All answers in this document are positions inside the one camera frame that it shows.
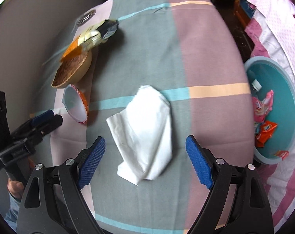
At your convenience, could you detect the orange snack packet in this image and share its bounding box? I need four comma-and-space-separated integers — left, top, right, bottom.
255, 121, 278, 148

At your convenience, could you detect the person's left hand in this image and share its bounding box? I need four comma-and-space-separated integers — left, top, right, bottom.
7, 179, 25, 199

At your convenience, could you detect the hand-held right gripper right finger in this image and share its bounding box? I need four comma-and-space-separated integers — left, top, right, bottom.
185, 135, 275, 234

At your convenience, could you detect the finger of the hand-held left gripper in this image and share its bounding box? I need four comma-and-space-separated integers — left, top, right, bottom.
12, 110, 55, 137
18, 115, 64, 142

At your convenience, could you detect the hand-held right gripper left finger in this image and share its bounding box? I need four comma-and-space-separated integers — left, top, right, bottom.
16, 136, 106, 234

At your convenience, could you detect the brown bowl shaped shell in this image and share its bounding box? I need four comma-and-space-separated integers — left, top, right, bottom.
51, 51, 92, 89

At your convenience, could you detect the clear plastic water bottle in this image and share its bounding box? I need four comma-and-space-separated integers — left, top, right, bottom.
247, 71, 262, 95

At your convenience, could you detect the white bed sheet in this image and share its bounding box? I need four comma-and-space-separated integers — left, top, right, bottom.
255, 11, 295, 83

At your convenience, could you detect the wooden bed frame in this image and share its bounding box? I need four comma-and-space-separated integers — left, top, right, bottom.
234, 0, 255, 26

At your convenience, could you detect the crumpled yellow black wrapper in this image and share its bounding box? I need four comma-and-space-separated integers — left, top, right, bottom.
77, 19, 119, 48

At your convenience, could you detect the person's left forearm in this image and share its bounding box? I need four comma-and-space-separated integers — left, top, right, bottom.
5, 195, 22, 232

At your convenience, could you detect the teal bin with grey rim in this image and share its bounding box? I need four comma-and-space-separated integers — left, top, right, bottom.
243, 56, 295, 165

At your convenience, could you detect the pink floral blanket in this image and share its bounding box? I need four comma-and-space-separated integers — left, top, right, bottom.
232, 0, 295, 227

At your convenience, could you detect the white tissue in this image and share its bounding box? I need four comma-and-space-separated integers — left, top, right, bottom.
106, 85, 173, 186

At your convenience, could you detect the pink snack wrapper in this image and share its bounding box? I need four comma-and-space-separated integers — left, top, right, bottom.
251, 90, 274, 123

